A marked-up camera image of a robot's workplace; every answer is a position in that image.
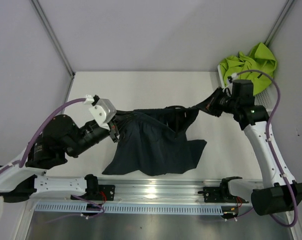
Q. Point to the dark navy shorts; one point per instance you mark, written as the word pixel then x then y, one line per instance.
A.
pixel 154 142

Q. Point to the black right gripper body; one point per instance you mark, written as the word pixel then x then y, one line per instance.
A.
pixel 222 102

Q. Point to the aluminium frame post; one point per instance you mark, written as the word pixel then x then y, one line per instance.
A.
pixel 279 21
pixel 51 35

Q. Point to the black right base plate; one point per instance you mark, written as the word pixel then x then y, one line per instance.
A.
pixel 214 194

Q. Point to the lime green shorts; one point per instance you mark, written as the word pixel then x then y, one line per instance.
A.
pixel 260 58

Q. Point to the white plastic basket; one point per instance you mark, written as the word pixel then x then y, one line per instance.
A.
pixel 267 98

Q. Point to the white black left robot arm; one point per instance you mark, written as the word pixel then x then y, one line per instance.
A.
pixel 60 138

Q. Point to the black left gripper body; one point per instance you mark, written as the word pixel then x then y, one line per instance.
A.
pixel 88 137

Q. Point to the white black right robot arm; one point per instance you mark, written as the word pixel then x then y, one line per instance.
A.
pixel 281 192

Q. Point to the white slotted cable duct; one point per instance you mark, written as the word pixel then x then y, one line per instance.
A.
pixel 125 208

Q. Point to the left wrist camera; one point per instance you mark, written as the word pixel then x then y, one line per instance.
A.
pixel 102 110

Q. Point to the left aluminium frame post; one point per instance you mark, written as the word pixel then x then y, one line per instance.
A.
pixel 51 35

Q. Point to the right aluminium frame post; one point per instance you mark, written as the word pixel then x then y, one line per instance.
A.
pixel 279 21

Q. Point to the aluminium mounting rail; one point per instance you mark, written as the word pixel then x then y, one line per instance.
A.
pixel 126 190

